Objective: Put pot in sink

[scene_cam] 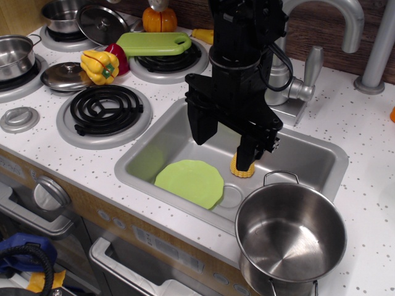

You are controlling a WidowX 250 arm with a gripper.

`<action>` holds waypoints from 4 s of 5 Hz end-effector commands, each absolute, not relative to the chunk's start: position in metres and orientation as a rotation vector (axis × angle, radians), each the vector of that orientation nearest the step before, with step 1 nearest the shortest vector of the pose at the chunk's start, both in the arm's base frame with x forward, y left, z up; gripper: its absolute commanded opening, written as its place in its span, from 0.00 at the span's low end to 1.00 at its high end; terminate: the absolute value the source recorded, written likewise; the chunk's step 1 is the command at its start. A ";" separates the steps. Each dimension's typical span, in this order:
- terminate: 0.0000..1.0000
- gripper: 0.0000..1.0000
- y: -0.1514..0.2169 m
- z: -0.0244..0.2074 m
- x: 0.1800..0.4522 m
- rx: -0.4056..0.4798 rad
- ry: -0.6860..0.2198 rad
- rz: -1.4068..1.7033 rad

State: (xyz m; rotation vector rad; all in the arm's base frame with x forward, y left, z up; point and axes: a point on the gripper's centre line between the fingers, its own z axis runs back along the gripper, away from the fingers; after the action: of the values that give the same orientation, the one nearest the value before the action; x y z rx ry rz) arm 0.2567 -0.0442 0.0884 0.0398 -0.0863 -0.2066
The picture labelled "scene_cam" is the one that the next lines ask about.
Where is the silver oven knob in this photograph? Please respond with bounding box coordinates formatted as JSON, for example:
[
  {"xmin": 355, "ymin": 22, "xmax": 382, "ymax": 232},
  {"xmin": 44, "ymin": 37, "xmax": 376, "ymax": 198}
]
[{"xmin": 33, "ymin": 176, "xmax": 71, "ymax": 212}]

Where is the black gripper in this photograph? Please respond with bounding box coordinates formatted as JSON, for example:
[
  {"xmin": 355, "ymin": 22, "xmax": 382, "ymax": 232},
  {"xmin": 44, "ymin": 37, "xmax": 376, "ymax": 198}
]
[{"xmin": 185, "ymin": 66, "xmax": 283, "ymax": 171}]

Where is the black coil burner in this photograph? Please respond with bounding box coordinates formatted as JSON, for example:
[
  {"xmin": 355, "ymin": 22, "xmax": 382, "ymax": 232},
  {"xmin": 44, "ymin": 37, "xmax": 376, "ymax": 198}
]
[
  {"xmin": 69, "ymin": 85, "xmax": 146, "ymax": 136},
  {"xmin": 134, "ymin": 43, "xmax": 202, "ymax": 73}
]

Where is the yellow toy bell pepper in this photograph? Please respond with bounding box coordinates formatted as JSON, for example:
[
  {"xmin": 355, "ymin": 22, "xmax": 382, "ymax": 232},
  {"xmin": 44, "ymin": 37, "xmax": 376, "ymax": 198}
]
[{"xmin": 80, "ymin": 50, "xmax": 119, "ymax": 85}]

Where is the green plastic plate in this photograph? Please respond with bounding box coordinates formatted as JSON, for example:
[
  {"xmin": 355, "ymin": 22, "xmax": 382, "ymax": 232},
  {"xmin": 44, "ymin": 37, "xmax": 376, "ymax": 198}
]
[{"xmin": 154, "ymin": 160, "xmax": 225, "ymax": 210}]

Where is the steel pot left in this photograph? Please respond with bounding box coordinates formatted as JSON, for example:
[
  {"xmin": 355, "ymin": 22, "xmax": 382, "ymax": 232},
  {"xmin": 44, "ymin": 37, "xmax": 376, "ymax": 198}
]
[{"xmin": 1, "ymin": 35, "xmax": 38, "ymax": 82}]

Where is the silver oven door handle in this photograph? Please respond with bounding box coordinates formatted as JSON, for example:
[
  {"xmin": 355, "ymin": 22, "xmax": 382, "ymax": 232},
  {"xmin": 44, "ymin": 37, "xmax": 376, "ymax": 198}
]
[{"xmin": 1, "ymin": 183, "xmax": 75, "ymax": 240}]

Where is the silver toy sink basin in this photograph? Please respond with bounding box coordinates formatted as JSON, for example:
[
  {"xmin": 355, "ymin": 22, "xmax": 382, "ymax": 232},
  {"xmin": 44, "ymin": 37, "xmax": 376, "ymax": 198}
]
[{"xmin": 115, "ymin": 101, "xmax": 348, "ymax": 238}]

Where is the black cable loop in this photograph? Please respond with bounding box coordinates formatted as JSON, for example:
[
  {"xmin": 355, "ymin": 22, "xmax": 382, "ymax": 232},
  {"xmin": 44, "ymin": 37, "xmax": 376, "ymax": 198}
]
[{"xmin": 0, "ymin": 243, "xmax": 55, "ymax": 294}]

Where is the large steel pot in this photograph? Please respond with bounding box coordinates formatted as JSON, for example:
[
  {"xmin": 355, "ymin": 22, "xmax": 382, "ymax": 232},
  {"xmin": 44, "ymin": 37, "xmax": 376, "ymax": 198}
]
[{"xmin": 235, "ymin": 173, "xmax": 347, "ymax": 295}]

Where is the grey ring knob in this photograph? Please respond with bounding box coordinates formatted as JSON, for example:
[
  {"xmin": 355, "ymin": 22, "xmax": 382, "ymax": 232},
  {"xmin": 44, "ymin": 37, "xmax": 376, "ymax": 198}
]
[{"xmin": 1, "ymin": 107, "xmax": 40, "ymax": 134}]

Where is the orange toy pumpkin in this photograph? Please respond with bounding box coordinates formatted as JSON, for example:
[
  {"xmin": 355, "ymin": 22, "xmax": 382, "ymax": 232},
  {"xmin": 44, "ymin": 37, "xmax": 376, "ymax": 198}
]
[{"xmin": 142, "ymin": 7, "xmax": 178, "ymax": 33}]

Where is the red toy pepper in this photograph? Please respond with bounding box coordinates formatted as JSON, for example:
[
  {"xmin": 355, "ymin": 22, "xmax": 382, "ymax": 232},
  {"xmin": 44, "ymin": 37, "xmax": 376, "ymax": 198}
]
[{"xmin": 105, "ymin": 43, "xmax": 130, "ymax": 76}]

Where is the silver dishwasher door handle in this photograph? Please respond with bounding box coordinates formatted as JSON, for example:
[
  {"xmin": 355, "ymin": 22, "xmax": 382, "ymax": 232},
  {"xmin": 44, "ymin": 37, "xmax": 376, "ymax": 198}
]
[{"xmin": 89, "ymin": 237, "xmax": 199, "ymax": 295}]

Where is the yellow toy corn cob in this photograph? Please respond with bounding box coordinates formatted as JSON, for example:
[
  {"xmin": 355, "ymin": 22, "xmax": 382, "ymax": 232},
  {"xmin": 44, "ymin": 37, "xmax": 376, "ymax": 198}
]
[{"xmin": 230, "ymin": 153, "xmax": 255, "ymax": 178}]

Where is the steel pot lid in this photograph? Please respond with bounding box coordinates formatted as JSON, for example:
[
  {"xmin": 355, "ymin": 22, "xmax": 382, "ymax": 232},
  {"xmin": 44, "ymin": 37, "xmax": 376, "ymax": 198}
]
[
  {"xmin": 40, "ymin": 62, "xmax": 93, "ymax": 93},
  {"xmin": 76, "ymin": 4, "xmax": 130, "ymax": 46}
]

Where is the yellow tape piece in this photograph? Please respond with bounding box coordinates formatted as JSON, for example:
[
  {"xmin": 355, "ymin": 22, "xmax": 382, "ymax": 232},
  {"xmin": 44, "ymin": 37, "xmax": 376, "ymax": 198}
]
[{"xmin": 27, "ymin": 270, "xmax": 67, "ymax": 293}]

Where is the black coil burner front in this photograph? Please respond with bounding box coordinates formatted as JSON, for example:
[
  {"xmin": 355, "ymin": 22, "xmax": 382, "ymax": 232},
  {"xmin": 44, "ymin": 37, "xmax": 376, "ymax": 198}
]
[{"xmin": 69, "ymin": 85, "xmax": 146, "ymax": 136}]

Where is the steel pot lid front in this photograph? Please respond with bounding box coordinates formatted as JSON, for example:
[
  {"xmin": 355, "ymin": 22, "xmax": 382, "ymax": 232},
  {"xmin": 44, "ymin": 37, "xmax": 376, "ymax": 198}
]
[{"xmin": 40, "ymin": 62, "xmax": 93, "ymax": 93}]

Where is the silver toy faucet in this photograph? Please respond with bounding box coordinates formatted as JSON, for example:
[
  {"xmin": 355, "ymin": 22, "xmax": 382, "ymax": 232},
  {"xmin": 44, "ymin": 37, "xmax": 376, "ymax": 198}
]
[{"xmin": 265, "ymin": 0, "xmax": 364, "ymax": 126}]

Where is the orange object at edge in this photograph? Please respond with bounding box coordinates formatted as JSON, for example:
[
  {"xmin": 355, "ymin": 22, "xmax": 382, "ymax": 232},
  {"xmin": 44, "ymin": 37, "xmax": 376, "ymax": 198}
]
[{"xmin": 390, "ymin": 107, "xmax": 395, "ymax": 122}]

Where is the grey metal pole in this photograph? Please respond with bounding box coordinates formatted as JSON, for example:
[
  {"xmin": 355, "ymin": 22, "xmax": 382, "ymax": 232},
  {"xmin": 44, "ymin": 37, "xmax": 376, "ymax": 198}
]
[{"xmin": 354, "ymin": 0, "xmax": 394, "ymax": 95}]

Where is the yellow toy squash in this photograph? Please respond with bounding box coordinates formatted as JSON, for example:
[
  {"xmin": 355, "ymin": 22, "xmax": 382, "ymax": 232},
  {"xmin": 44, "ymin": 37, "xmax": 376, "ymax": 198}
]
[{"xmin": 191, "ymin": 29, "xmax": 214, "ymax": 44}]

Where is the black coil burner back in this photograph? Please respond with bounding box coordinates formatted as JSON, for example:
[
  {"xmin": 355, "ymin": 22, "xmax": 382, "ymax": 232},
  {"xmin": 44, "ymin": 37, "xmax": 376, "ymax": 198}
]
[{"xmin": 134, "ymin": 43, "xmax": 202, "ymax": 73}]

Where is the green plastic cutting board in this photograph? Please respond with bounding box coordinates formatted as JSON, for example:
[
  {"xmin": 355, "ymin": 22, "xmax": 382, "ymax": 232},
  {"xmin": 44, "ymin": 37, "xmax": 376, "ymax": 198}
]
[{"xmin": 116, "ymin": 32, "xmax": 192, "ymax": 57}]

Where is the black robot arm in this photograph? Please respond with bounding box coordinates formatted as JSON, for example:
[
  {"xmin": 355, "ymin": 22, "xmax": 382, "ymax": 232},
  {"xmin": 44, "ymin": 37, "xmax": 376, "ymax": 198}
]
[{"xmin": 185, "ymin": 1, "xmax": 293, "ymax": 171}]

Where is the steel pot lid back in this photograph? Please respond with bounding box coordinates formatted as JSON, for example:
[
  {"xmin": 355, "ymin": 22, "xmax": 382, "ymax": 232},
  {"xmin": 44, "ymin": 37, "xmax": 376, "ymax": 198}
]
[{"xmin": 76, "ymin": 4, "xmax": 130, "ymax": 46}]

